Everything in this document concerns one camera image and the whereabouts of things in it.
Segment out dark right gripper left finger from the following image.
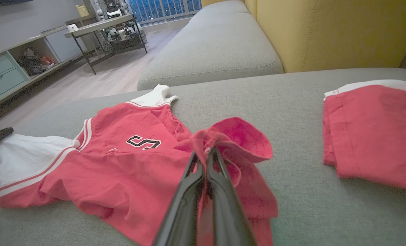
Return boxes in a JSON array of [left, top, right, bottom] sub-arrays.
[[153, 152, 205, 246]]

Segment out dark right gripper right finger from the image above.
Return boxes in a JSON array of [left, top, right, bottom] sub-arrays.
[[207, 147, 258, 246]]

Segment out red white basketball jersey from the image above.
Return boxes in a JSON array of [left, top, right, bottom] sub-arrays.
[[0, 84, 278, 246]]

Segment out red shorts white trim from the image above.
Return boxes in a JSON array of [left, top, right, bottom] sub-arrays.
[[323, 79, 406, 193]]

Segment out long low shelf cabinet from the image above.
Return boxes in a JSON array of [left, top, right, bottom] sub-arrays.
[[0, 25, 87, 115]]

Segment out large grey sofa seat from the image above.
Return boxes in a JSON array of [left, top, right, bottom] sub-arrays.
[[0, 68, 406, 246]]

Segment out grey sofa back cushion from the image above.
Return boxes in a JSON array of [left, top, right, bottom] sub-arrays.
[[137, 0, 285, 91]]

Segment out wheeled robot under table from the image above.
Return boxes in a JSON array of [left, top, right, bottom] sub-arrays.
[[100, 20, 148, 55]]

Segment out white robot on table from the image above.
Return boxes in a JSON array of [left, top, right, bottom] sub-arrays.
[[96, 0, 132, 19]]

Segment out balcony window railing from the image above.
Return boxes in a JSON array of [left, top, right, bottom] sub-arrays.
[[128, 0, 202, 26]]

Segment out yellow sofa backrest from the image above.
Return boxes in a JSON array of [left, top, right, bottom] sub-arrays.
[[201, 0, 406, 73]]

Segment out tangled cables in shelf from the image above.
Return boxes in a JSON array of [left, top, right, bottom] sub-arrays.
[[16, 48, 58, 76]]

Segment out metal frame side table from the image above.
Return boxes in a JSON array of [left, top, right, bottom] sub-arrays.
[[64, 14, 148, 75]]

